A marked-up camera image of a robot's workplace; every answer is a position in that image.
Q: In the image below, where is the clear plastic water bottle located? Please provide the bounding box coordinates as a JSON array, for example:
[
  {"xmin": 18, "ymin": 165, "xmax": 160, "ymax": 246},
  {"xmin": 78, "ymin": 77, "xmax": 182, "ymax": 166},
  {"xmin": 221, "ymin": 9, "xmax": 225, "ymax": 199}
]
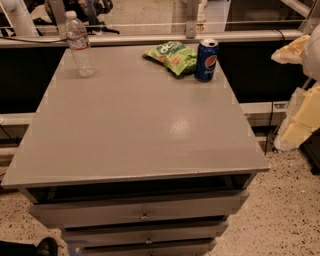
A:
[{"xmin": 65, "ymin": 11, "xmax": 96, "ymax": 77}]

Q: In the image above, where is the black cable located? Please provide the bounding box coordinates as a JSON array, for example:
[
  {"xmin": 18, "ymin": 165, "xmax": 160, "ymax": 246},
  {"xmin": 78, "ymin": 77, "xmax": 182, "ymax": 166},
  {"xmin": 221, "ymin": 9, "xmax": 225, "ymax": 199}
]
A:
[{"xmin": 264, "ymin": 29, "xmax": 287, "ymax": 156}]

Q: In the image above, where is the blue pepsi can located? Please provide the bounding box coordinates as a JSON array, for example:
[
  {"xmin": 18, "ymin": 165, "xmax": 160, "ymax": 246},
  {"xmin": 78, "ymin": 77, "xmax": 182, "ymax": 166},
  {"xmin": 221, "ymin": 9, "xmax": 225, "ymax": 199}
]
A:
[{"xmin": 194, "ymin": 39, "xmax": 219, "ymax": 82}]

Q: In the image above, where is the green rice chip bag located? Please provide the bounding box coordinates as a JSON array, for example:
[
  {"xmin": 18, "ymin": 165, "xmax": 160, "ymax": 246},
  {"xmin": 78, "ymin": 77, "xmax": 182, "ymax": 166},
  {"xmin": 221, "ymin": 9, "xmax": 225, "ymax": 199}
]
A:
[{"xmin": 144, "ymin": 41, "xmax": 197, "ymax": 76}]

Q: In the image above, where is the middle grey drawer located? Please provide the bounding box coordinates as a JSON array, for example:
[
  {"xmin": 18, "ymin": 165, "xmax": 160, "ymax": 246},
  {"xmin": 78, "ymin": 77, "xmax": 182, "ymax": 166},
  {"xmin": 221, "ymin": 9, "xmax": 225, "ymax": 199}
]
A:
[{"xmin": 63, "ymin": 220, "xmax": 228, "ymax": 247}]

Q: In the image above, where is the bottom grey drawer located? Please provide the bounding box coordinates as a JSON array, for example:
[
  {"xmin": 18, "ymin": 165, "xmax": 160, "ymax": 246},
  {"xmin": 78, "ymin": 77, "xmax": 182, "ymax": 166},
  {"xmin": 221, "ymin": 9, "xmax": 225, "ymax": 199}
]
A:
[{"xmin": 69, "ymin": 239, "xmax": 216, "ymax": 256}]

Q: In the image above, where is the grey drawer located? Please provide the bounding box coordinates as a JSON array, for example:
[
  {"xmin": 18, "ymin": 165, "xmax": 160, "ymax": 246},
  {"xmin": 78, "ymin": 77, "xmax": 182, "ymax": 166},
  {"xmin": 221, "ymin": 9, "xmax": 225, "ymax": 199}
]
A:
[
  {"xmin": 63, "ymin": 220, "xmax": 228, "ymax": 247},
  {"xmin": 69, "ymin": 239, "xmax": 216, "ymax": 256},
  {"xmin": 29, "ymin": 190, "xmax": 249, "ymax": 228}
]

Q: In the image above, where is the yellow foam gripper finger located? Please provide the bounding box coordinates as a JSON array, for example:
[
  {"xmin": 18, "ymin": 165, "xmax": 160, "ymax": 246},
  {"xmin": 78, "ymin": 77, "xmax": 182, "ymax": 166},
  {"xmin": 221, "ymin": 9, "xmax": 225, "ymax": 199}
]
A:
[
  {"xmin": 271, "ymin": 35, "xmax": 310, "ymax": 65},
  {"xmin": 274, "ymin": 85, "xmax": 320, "ymax": 151}
]

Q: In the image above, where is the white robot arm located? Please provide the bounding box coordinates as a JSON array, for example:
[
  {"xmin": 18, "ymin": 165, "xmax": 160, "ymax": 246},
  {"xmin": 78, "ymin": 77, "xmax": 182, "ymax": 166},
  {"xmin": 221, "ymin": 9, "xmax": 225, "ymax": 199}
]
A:
[{"xmin": 271, "ymin": 25, "xmax": 320, "ymax": 151}]

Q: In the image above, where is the top grey drawer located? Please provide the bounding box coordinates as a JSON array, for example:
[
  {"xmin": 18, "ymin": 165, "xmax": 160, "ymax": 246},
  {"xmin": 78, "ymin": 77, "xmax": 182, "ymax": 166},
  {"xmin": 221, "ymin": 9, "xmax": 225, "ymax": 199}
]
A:
[{"xmin": 29, "ymin": 190, "xmax": 249, "ymax": 228}]

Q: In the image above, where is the grey drawer cabinet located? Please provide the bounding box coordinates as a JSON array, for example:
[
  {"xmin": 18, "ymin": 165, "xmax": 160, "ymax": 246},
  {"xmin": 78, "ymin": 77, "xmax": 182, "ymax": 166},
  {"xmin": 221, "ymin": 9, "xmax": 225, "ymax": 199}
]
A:
[{"xmin": 0, "ymin": 43, "xmax": 271, "ymax": 256}]

